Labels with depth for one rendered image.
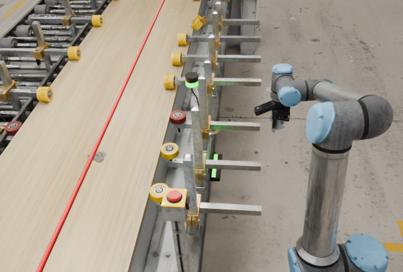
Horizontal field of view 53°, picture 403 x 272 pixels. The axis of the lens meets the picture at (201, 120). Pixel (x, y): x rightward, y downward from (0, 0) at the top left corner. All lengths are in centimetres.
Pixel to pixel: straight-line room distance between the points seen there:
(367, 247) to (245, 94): 239
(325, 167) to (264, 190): 165
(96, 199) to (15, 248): 33
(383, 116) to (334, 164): 19
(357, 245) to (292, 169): 151
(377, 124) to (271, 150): 200
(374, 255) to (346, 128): 57
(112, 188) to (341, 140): 95
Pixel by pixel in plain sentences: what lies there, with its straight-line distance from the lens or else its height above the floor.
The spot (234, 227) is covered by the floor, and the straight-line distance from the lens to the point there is 266.
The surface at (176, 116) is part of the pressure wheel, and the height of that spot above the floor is 90.
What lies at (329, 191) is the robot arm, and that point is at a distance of 130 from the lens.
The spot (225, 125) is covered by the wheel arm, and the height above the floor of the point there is 86.
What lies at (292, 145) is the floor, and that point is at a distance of 322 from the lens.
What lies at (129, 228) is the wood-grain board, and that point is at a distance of 157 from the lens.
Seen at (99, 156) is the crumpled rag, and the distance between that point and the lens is 184.
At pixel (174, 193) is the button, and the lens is 120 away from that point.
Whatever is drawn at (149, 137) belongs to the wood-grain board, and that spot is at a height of 90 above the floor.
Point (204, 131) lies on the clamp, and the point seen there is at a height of 87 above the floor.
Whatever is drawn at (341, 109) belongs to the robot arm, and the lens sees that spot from 118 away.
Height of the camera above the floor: 213
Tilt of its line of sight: 38 degrees down
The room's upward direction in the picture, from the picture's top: 3 degrees counter-clockwise
